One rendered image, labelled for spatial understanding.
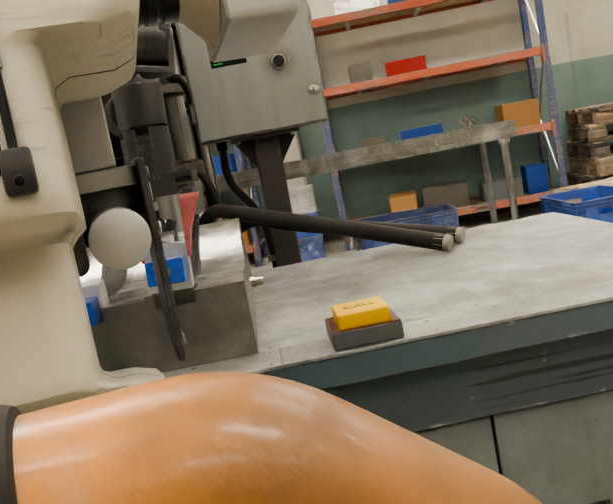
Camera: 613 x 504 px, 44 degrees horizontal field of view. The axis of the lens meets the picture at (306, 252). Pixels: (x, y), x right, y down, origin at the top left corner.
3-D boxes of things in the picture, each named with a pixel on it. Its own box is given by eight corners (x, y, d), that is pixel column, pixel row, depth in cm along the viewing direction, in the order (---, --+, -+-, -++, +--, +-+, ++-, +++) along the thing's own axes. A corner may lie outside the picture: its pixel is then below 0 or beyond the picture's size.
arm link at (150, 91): (113, 75, 84) (164, 69, 86) (104, 84, 90) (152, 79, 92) (124, 137, 85) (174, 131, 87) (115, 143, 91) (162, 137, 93)
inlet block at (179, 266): (188, 299, 80) (180, 249, 80) (141, 307, 80) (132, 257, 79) (194, 283, 93) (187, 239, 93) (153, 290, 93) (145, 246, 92)
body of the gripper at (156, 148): (115, 197, 92) (103, 136, 91) (199, 184, 93) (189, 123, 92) (106, 199, 85) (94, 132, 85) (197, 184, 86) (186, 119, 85)
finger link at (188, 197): (150, 259, 93) (136, 183, 92) (208, 250, 94) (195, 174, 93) (144, 266, 86) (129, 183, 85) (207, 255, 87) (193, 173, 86)
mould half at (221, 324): (258, 353, 90) (236, 242, 89) (39, 398, 89) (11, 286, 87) (253, 282, 140) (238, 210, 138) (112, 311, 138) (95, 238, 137)
